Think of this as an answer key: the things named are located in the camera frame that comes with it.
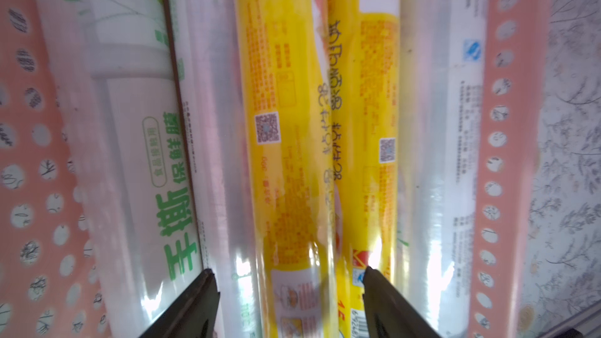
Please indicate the pink plastic basket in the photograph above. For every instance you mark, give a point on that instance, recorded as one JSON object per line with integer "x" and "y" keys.
{"x": 50, "y": 286}

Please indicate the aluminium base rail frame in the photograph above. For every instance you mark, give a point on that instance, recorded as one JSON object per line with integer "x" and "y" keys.
{"x": 584, "y": 322}

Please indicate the yellow plastic wrap roll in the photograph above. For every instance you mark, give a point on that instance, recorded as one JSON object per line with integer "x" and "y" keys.
{"x": 364, "y": 52}
{"x": 285, "y": 81}

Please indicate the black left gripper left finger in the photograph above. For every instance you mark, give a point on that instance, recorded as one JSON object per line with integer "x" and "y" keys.
{"x": 193, "y": 314}

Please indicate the clear white plastic wrap roll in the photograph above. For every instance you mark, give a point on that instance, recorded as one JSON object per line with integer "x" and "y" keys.
{"x": 208, "y": 70}

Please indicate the white green plastic wrap roll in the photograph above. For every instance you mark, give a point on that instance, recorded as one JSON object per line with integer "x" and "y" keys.
{"x": 111, "y": 60}
{"x": 442, "y": 77}

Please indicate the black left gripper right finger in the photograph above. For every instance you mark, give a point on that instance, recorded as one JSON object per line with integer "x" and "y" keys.
{"x": 388, "y": 314}

